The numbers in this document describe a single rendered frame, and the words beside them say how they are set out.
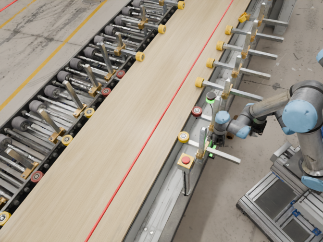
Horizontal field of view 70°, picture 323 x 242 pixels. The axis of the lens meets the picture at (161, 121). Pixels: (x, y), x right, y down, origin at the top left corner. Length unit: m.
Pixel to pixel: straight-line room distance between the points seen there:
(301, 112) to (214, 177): 1.66
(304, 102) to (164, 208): 1.18
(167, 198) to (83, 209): 0.59
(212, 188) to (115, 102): 1.29
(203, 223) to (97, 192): 1.15
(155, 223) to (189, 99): 0.95
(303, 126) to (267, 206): 1.37
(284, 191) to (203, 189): 0.73
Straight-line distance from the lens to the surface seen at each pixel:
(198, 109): 1.79
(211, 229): 2.37
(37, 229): 1.69
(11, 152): 1.80
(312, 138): 1.11
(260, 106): 1.28
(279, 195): 2.36
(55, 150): 1.98
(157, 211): 1.76
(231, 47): 2.25
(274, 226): 2.27
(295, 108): 0.98
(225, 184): 2.50
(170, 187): 1.80
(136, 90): 1.97
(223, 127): 1.30
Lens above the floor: 2.33
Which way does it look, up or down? 55 degrees down
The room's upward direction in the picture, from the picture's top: 9 degrees counter-clockwise
